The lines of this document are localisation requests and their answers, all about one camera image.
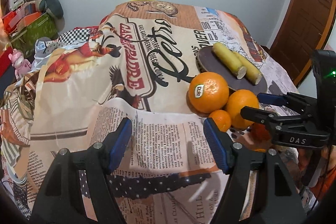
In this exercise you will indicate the small orange tangerine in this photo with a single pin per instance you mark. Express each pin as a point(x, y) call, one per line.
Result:
point(260, 133)
point(221, 120)

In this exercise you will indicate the large orange with sticker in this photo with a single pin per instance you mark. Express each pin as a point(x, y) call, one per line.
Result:
point(210, 92)

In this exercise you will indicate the medium orange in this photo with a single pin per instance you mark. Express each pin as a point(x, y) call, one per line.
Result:
point(240, 108)

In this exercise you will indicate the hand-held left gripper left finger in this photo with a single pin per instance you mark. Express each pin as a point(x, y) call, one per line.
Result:
point(120, 142)

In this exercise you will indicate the red and orange boxes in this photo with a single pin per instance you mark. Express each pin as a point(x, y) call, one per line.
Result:
point(21, 16)

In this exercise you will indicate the printed tablecloth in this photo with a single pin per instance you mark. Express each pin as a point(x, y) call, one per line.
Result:
point(78, 98)

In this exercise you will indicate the person's orange clothing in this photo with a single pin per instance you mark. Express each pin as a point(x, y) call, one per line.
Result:
point(324, 179)

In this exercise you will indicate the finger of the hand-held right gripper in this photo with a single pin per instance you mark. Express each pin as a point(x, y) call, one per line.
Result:
point(256, 113)
point(271, 99)

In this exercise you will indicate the dark round wooden plate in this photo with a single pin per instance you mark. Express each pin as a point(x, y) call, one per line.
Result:
point(212, 61)

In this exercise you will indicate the black white checkered cloth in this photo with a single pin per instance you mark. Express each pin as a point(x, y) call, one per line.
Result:
point(74, 35)

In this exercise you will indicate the brown wooden door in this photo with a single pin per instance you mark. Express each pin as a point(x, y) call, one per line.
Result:
point(307, 16)

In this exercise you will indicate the yellow corn cob piece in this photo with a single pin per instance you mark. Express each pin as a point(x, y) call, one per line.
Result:
point(227, 57)
point(249, 69)

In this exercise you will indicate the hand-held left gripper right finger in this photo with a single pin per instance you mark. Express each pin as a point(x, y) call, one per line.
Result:
point(215, 145)

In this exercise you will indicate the green bag with items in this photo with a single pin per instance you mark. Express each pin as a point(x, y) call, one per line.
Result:
point(36, 29)

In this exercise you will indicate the pink toy figure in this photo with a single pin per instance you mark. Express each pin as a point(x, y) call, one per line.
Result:
point(20, 64)

